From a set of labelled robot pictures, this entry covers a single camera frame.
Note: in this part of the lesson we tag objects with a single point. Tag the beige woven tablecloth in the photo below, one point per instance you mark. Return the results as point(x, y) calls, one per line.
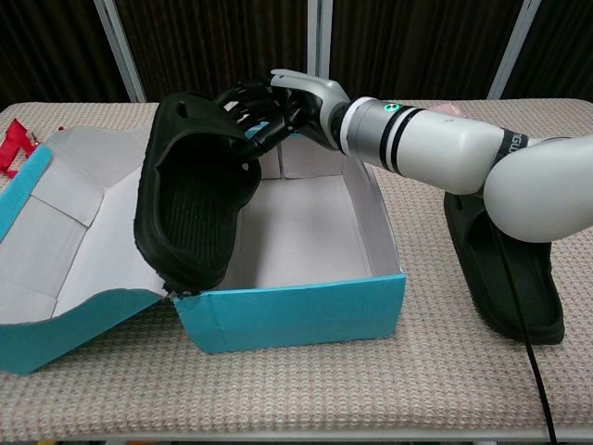
point(324, 394)

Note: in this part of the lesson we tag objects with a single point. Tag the black rubber slipper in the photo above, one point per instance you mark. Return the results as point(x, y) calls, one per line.
point(482, 278)

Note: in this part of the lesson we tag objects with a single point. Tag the dark brown curtain panel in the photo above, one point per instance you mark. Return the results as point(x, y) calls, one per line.
point(46, 46)
point(208, 46)
point(565, 37)
point(417, 46)

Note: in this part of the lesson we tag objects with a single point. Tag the black slipper with frayed heel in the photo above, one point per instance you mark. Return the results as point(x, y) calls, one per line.
point(194, 222)

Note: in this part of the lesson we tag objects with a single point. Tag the pink white wet wipes pack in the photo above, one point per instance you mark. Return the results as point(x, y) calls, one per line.
point(445, 109)

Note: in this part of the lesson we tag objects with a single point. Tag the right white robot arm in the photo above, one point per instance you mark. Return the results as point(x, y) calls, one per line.
point(440, 148)

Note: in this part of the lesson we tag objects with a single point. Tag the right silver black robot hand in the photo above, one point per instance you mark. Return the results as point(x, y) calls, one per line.
point(315, 99)

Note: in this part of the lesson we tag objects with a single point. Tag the grey metal partition post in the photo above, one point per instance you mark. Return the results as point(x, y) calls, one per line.
point(319, 37)
point(120, 51)
point(514, 51)

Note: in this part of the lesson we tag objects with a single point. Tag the teal cardboard shoe box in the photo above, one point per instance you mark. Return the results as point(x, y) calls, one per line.
point(296, 315)

